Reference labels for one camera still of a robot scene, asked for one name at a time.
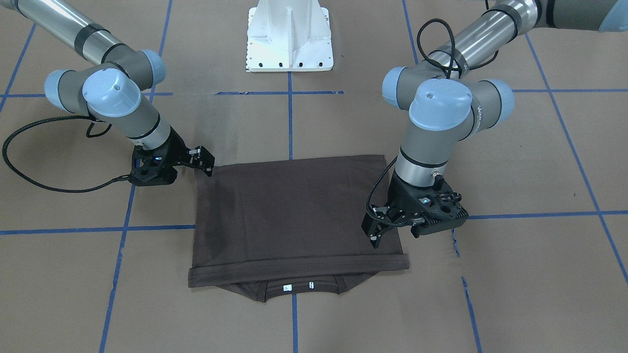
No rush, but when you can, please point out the dark brown t-shirt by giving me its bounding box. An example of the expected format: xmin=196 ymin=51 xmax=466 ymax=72
xmin=187 ymin=154 xmax=410 ymax=303

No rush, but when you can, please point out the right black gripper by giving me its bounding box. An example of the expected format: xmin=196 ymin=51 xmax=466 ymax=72
xmin=143 ymin=127 xmax=215 ymax=177

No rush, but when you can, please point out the white metal mounting base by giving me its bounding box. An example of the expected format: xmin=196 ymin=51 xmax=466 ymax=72
xmin=245 ymin=0 xmax=334 ymax=72

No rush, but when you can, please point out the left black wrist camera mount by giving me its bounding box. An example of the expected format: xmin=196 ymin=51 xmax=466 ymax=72
xmin=411 ymin=175 xmax=470 ymax=238

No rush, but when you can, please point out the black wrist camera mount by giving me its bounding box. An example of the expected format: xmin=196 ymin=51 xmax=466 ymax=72
xmin=411 ymin=175 xmax=470 ymax=238
xmin=129 ymin=146 xmax=179 ymax=187

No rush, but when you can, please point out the black braided cable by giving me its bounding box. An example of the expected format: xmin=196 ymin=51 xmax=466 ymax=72
xmin=2 ymin=116 xmax=133 ymax=193
xmin=366 ymin=0 xmax=501 ymax=216

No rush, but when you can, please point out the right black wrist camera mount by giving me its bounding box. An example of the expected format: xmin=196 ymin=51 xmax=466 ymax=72
xmin=129 ymin=146 xmax=179 ymax=187

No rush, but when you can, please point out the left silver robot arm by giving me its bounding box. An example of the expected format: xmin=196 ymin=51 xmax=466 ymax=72
xmin=362 ymin=0 xmax=627 ymax=248

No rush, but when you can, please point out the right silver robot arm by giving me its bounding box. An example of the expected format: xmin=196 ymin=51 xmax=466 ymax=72
xmin=1 ymin=0 xmax=215 ymax=183

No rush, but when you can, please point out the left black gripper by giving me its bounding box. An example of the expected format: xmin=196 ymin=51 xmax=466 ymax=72
xmin=362 ymin=172 xmax=442 ymax=249

